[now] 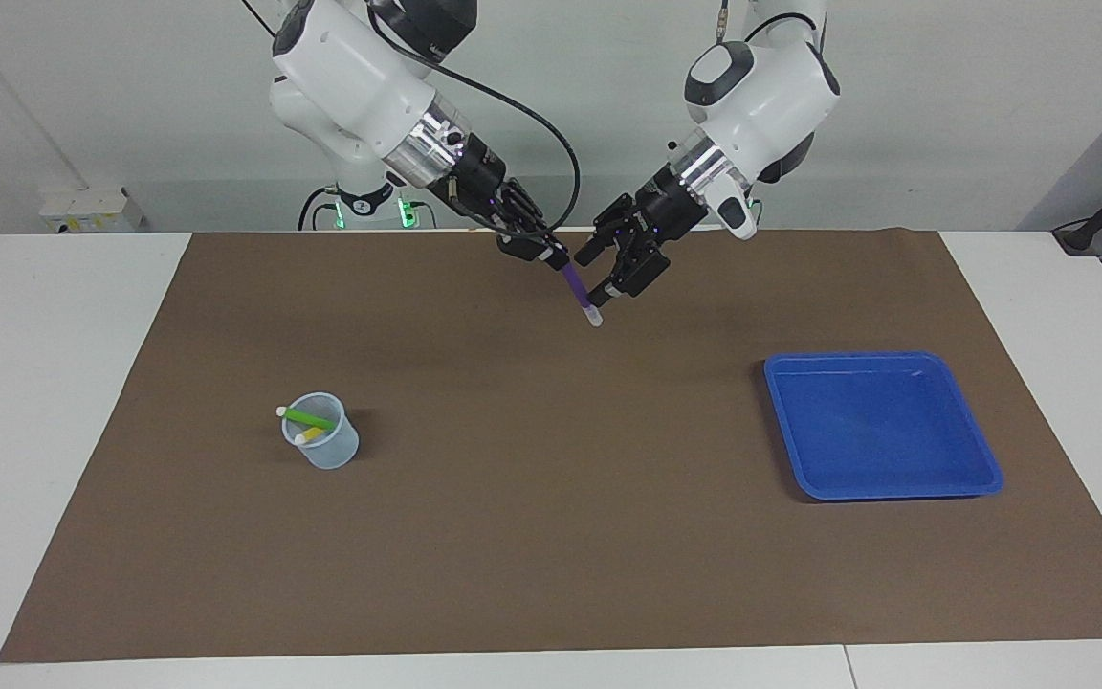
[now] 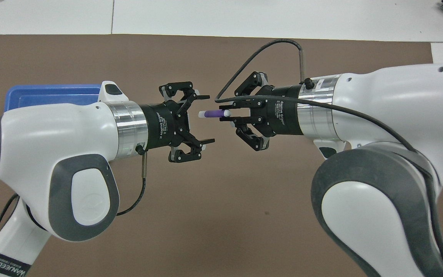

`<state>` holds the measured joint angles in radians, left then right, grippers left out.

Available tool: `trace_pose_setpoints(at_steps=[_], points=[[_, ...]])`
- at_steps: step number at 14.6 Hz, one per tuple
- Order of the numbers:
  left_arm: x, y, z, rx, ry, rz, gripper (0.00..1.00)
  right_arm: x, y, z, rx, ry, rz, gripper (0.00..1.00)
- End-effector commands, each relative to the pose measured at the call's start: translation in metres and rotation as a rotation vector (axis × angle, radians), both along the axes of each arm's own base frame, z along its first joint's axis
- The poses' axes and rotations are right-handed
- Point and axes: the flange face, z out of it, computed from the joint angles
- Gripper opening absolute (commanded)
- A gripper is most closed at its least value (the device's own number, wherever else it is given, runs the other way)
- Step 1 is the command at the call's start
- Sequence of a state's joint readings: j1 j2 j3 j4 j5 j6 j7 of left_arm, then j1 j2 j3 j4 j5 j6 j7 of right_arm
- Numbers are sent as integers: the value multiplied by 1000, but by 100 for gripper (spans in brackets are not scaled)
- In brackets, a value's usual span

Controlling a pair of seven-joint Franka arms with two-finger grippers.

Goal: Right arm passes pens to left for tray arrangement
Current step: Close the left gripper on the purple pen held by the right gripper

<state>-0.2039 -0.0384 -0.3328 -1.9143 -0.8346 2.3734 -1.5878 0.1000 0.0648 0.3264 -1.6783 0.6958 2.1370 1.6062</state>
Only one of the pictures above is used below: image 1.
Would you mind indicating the white power strip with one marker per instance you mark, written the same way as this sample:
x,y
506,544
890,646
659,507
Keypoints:
x,y
82,211

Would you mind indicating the blue plastic tray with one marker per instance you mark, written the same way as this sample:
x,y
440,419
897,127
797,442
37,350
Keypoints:
x,y
848,431

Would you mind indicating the brown table mat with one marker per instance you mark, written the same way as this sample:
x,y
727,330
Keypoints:
x,y
551,478

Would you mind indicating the green pen white cap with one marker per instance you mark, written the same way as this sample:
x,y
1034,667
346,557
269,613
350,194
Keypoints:
x,y
307,417

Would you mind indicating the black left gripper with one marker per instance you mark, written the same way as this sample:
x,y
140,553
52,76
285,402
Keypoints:
x,y
666,206

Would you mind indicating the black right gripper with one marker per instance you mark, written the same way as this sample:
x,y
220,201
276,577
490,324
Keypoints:
x,y
474,177

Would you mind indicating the yellow pen white cap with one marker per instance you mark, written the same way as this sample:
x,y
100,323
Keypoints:
x,y
310,435

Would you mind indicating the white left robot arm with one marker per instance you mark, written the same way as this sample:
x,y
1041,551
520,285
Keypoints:
x,y
761,86

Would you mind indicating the translucent plastic cup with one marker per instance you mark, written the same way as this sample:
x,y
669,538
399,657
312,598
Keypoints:
x,y
331,450

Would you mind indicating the purple pen white cap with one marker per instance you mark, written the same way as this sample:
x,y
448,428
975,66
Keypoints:
x,y
578,292

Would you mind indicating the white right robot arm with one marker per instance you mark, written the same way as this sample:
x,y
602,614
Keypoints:
x,y
350,77

